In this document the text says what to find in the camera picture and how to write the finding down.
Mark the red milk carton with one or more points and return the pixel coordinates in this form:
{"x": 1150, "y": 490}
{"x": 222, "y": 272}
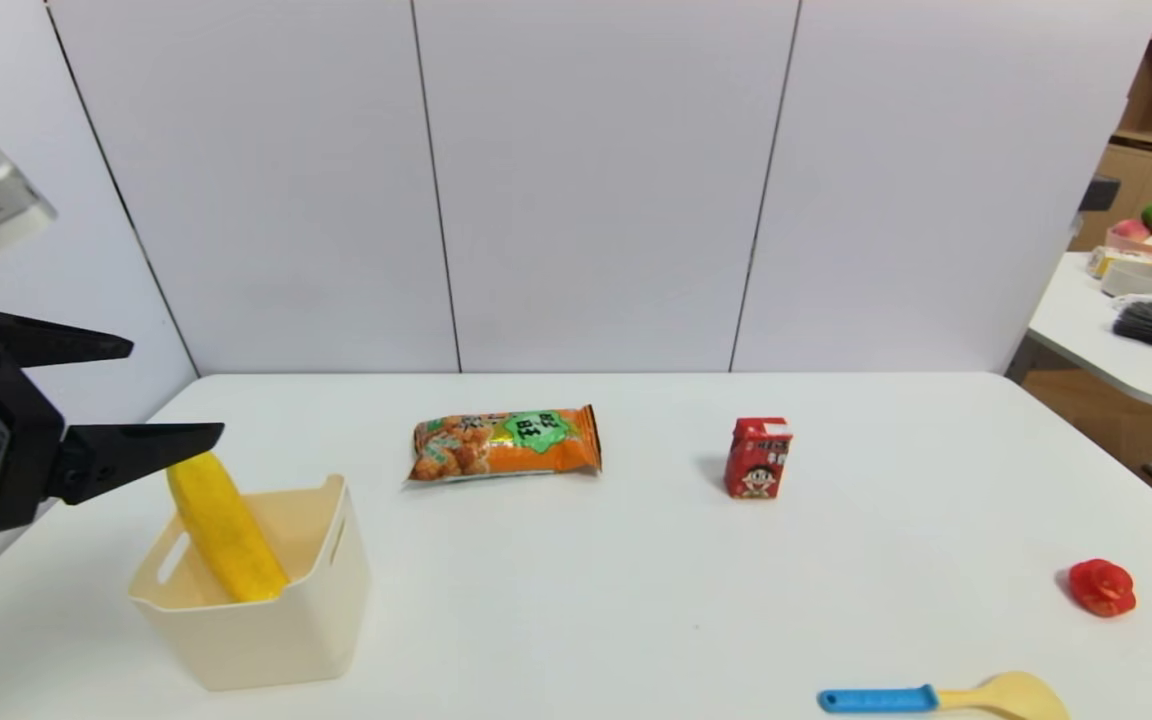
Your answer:
{"x": 758, "y": 460}

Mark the pink toy peach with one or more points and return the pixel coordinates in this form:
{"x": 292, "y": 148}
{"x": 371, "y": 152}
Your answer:
{"x": 1131, "y": 230}

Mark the orange snack bag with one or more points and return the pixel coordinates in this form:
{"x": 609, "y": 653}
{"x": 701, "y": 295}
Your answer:
{"x": 506, "y": 445}

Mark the yellow banana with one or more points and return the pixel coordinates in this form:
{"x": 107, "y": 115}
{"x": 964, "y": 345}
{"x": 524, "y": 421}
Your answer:
{"x": 226, "y": 530}

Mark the yellow flat box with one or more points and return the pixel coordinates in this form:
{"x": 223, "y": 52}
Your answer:
{"x": 1111, "y": 258}

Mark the black box on partition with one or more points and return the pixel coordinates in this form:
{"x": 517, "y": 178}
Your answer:
{"x": 1099, "y": 193}

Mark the red toy tomato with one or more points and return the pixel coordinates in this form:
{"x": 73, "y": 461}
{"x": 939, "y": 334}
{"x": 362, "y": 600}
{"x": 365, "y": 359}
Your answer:
{"x": 1101, "y": 588}

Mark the white side table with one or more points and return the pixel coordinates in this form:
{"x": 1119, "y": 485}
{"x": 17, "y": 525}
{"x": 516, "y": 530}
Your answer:
{"x": 1136, "y": 370}

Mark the white tray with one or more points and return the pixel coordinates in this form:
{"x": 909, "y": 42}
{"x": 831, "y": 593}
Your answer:
{"x": 1136, "y": 280}

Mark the cream plastic storage box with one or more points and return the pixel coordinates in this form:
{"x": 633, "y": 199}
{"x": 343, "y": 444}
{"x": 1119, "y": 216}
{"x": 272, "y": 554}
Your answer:
{"x": 266, "y": 630}

